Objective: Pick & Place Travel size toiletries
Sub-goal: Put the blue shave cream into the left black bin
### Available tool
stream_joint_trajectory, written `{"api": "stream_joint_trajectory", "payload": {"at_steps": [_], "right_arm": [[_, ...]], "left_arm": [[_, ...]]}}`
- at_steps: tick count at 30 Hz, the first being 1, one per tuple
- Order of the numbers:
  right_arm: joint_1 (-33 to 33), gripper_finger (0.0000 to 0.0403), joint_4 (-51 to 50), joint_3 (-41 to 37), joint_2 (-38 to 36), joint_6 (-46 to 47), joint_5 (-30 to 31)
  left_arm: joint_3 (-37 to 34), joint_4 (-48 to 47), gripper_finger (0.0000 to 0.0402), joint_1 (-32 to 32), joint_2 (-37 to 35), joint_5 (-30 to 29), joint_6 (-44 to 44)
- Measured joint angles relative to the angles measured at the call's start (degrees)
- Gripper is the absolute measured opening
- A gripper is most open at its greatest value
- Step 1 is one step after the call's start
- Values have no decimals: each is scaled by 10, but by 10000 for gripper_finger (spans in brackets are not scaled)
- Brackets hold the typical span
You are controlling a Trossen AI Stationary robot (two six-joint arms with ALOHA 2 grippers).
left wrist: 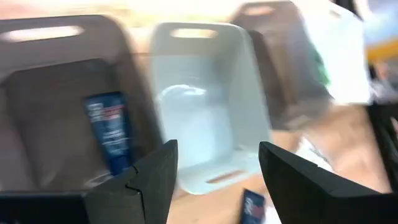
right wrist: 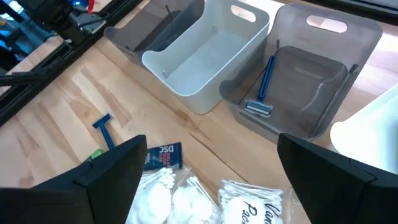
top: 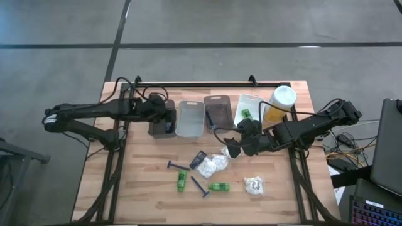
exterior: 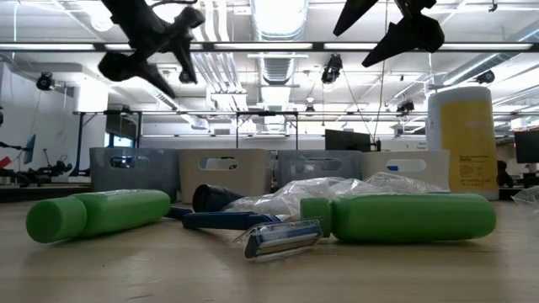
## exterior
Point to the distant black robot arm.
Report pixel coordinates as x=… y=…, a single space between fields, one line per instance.
x=46 y=170

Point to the white yellow wipes canister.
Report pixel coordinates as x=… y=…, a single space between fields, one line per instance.
x=463 y=139

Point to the small green bottle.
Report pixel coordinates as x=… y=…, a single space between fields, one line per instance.
x=400 y=216
x=105 y=212

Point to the silver ventilation duct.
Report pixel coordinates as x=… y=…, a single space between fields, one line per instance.
x=278 y=25

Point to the clear bag of cotton balls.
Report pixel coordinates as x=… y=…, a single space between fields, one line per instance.
x=295 y=195

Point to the black metal rack frame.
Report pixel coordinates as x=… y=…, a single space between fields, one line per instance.
x=267 y=113

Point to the black round ceiling camera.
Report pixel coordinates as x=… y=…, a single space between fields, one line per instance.
x=405 y=107
x=44 y=81
x=486 y=77
x=185 y=78

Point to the light translucent plastic bin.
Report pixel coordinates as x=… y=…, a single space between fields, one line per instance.
x=252 y=177

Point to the white wall unit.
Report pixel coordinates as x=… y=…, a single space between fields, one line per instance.
x=90 y=97

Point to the white plastic bin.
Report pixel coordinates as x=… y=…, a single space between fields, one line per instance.
x=433 y=168

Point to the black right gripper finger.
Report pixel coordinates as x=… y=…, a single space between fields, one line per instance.
x=355 y=12
x=412 y=38

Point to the dark grey plastic bin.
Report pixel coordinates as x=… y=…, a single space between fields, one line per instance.
x=295 y=168
x=160 y=168

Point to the black hanging camera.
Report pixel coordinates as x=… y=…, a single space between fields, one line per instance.
x=332 y=67

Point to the blue screen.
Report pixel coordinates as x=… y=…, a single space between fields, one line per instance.
x=29 y=149

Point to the black computer monitor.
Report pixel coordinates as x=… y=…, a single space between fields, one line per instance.
x=347 y=141
x=527 y=145

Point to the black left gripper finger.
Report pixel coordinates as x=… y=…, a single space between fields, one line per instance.
x=187 y=25
x=122 y=66

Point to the person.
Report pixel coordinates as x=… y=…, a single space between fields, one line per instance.
x=504 y=173

